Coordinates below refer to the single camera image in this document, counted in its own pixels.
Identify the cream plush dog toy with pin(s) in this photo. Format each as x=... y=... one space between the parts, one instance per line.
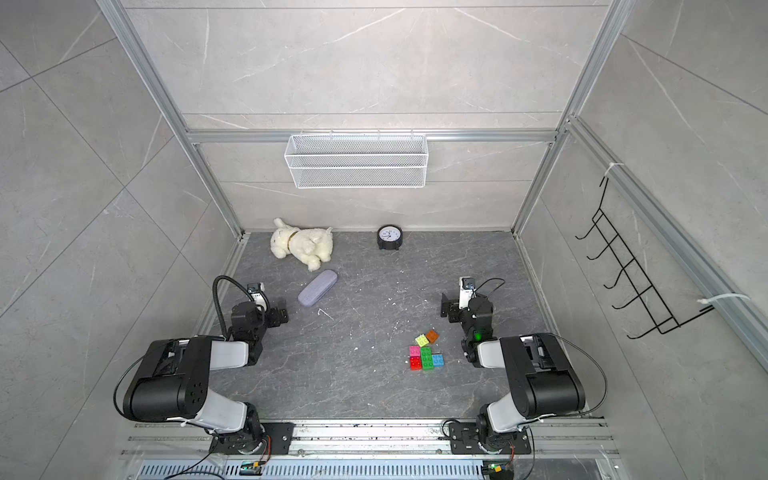
x=312 y=247

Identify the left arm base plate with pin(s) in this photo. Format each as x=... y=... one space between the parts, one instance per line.
x=275 y=435

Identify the green long lego brick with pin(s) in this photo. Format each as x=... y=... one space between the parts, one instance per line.
x=426 y=358

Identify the orange lego brick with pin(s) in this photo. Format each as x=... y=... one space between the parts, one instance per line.
x=432 y=336

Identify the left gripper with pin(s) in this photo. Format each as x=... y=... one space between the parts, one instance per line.
x=274 y=315

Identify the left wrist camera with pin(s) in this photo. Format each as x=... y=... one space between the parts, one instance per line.
x=255 y=290

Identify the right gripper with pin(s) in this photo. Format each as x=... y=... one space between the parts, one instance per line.
x=452 y=307

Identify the red lego brick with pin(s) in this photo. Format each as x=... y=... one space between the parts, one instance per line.
x=415 y=363

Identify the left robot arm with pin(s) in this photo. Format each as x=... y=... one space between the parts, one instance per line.
x=171 y=382

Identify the purple glasses case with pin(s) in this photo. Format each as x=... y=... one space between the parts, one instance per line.
x=316 y=289

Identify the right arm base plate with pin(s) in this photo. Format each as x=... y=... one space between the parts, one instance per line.
x=467 y=438

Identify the black round clock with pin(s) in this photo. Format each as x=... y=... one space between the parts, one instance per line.
x=389 y=237

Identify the aluminium mounting rail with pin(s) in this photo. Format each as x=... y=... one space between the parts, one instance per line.
x=375 y=449

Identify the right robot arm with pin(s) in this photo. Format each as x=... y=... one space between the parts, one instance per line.
x=542 y=382

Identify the white wire basket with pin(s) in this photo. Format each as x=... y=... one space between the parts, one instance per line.
x=357 y=161

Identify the black wall hook rack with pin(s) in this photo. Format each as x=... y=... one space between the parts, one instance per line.
x=631 y=273

